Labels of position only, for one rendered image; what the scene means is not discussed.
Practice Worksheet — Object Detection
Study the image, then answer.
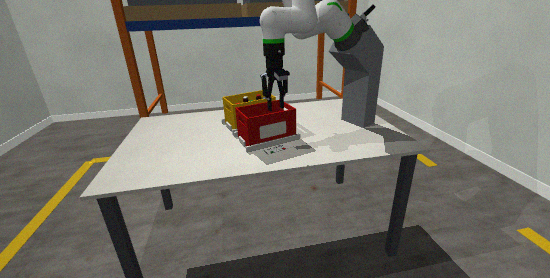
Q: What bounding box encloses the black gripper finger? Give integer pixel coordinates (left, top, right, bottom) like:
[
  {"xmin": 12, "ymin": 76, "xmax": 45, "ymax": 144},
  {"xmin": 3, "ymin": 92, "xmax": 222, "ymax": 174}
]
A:
[
  {"xmin": 276, "ymin": 77, "xmax": 288, "ymax": 109},
  {"xmin": 260, "ymin": 73, "xmax": 275, "ymax": 111}
]

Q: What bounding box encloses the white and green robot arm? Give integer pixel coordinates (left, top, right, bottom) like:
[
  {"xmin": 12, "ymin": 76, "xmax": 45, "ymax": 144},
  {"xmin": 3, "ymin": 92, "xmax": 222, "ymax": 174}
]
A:
[{"xmin": 260, "ymin": 0, "xmax": 376, "ymax": 57}]

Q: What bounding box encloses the yellow divided crate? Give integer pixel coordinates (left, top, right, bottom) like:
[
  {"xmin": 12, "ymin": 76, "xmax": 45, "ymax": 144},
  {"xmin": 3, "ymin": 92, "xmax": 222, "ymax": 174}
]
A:
[{"xmin": 222, "ymin": 90, "xmax": 267, "ymax": 130}]

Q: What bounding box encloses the white paper pick list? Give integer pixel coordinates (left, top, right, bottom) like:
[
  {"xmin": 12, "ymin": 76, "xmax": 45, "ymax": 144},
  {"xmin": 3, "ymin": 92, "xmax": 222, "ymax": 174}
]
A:
[{"xmin": 262, "ymin": 143, "xmax": 294, "ymax": 155}]

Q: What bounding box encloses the red crate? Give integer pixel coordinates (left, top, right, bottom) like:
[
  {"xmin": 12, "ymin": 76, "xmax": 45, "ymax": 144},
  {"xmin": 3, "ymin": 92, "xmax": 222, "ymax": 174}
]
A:
[{"xmin": 235, "ymin": 100, "xmax": 296, "ymax": 146}]

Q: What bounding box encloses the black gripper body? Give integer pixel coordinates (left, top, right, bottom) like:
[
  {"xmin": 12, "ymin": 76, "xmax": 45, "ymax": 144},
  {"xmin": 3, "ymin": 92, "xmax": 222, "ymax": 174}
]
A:
[{"xmin": 266, "ymin": 56, "xmax": 283, "ymax": 80}]

